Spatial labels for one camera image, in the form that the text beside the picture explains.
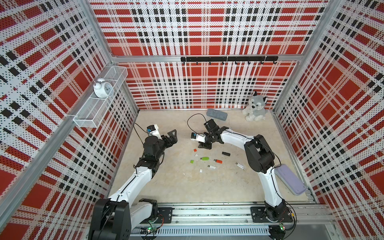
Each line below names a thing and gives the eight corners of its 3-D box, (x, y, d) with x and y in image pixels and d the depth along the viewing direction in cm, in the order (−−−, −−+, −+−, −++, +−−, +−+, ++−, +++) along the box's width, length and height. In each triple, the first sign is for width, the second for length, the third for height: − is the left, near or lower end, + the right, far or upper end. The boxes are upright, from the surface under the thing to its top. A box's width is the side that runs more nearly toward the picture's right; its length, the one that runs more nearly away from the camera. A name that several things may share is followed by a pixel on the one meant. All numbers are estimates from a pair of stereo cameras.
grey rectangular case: (205, 116, 122) (205, 112, 118) (208, 111, 126) (208, 107, 122) (224, 122, 117) (225, 118, 114) (227, 117, 121) (228, 113, 117)
